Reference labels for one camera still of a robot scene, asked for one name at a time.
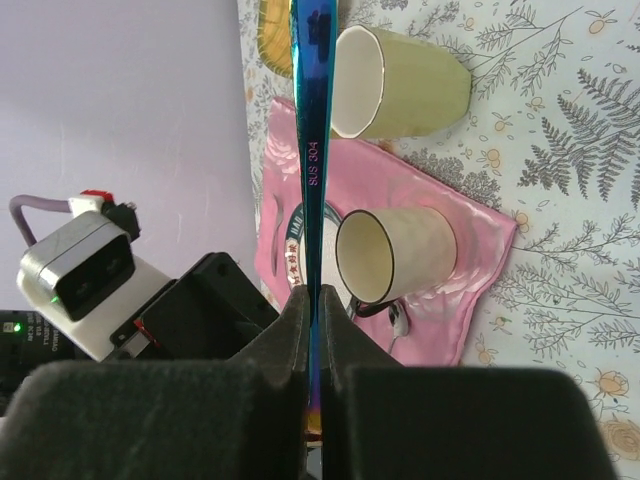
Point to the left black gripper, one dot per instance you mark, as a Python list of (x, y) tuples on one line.
[(27, 341)]

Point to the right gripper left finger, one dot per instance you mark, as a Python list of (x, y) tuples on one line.
[(243, 418)]

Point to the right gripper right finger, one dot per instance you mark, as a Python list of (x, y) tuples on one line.
[(382, 420)]

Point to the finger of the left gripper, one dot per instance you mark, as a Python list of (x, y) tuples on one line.
[(210, 313)]

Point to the iridescent rainbow spoon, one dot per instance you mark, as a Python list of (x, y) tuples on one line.
[(313, 29)]

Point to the white plate blue rim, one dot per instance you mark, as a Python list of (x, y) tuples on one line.
[(295, 254)]

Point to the silver spoon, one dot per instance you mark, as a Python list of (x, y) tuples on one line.
[(399, 321)]

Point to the cream enamel mug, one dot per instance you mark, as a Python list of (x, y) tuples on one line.
[(386, 254)]

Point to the pink floral cloth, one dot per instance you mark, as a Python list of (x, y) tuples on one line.
[(363, 176)]

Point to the pale green mug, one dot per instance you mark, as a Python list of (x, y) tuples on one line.
[(388, 85)]

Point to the yellow woven tray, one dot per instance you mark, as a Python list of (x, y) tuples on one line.
[(273, 37)]

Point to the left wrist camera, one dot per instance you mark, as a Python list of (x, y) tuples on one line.
[(84, 279)]

